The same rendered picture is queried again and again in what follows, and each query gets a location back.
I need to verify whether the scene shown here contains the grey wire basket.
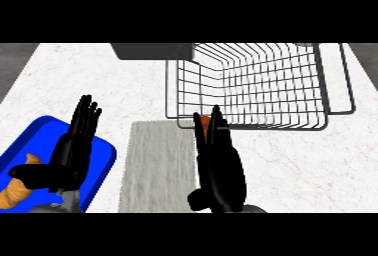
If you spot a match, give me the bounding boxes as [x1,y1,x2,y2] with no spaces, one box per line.
[163,42,357,131]

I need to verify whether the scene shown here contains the grey placemat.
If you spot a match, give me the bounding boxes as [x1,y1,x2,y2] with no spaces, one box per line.
[116,120,200,214]

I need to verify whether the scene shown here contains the red tomato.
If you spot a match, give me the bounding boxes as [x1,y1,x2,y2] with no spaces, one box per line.
[199,115,213,140]

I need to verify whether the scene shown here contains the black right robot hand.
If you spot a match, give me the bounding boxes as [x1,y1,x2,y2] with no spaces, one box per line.
[185,104,247,214]

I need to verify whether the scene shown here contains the blue plastic tray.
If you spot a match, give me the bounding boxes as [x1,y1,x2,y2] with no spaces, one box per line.
[0,115,117,214]

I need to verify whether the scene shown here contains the orange croissant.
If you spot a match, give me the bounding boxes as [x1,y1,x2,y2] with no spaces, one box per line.
[0,152,44,211]

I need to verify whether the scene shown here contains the dark grey box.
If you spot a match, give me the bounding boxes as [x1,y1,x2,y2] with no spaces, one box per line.
[109,42,196,61]

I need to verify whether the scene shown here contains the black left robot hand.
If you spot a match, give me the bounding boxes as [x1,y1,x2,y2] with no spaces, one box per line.
[7,94,103,194]

